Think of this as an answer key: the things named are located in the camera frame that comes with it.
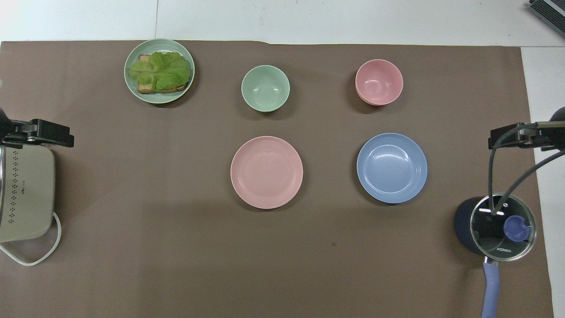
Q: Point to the pink plate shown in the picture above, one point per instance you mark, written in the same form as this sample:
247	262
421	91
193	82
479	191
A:
266	172

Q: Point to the green bowl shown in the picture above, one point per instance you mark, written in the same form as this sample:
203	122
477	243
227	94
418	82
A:
265	88

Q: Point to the blue plate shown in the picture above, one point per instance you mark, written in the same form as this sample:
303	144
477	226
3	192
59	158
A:
392	168

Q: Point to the pink bowl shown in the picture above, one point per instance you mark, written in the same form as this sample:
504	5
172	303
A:
378	82

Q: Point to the green lettuce leaf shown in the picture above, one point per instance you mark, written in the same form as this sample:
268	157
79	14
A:
161	70

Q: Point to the toast slice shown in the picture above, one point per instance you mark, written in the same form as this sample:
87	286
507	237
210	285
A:
148	89

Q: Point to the green plate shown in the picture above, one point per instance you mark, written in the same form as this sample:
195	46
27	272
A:
133	86

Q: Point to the dark blue pot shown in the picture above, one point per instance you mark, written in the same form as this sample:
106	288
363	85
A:
462	225

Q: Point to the glass lid with blue knob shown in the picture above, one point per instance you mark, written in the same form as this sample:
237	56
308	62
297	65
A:
485	232

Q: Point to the black stand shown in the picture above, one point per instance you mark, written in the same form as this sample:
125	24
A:
48	131
512	136

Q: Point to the beige kitchen appliance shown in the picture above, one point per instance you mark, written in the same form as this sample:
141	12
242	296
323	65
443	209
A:
33	194

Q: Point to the grey ribbed device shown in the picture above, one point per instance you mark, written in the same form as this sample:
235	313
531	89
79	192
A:
551	12

